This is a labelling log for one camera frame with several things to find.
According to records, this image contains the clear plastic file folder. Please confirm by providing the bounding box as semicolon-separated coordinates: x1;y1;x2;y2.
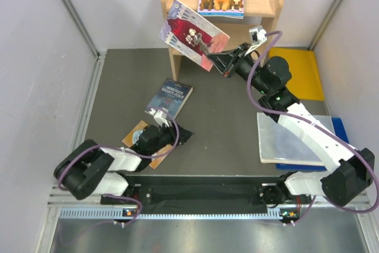
257;113;324;166

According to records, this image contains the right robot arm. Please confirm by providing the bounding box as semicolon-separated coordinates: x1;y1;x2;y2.
207;43;378;207

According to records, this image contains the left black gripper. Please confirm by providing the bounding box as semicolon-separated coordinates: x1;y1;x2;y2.
149;120;195;155

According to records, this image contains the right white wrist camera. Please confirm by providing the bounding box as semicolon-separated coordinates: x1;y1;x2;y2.
247;25;267;54

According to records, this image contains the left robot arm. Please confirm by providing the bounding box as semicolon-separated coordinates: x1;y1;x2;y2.
53;125;194;204

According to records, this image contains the yellow file folder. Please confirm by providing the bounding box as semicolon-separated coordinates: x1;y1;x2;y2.
268;47;325;101

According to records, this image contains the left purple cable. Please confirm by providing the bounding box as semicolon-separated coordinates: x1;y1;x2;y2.
57;107;180;229

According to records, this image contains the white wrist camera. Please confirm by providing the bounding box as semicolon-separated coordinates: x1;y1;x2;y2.
247;25;267;54
149;108;171;127

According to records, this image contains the red castle picture book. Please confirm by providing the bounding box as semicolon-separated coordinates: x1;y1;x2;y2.
159;0;230;71

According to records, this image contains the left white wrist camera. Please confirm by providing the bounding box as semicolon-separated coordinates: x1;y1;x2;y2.
149;108;171;127

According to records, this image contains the purple cable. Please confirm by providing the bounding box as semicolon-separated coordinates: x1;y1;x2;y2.
246;30;379;227
57;107;180;229

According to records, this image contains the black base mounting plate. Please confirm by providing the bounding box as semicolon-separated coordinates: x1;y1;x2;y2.
99;172;311;214

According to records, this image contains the aluminium front rail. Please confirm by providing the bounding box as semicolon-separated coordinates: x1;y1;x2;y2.
47;183;372;221

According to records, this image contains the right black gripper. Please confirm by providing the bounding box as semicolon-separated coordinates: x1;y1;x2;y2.
207;43;270;95

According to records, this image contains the orange Othello picture book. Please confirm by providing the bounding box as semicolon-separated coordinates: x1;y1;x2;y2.
122;120;172;172

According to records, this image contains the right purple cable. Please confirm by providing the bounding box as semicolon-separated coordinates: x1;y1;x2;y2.
246;30;379;227

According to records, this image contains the blue file folder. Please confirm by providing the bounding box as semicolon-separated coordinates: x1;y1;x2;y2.
274;116;349;171

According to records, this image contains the dark Nineteen Eighty-Four book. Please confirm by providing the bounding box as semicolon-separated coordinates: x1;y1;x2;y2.
145;78;193;119

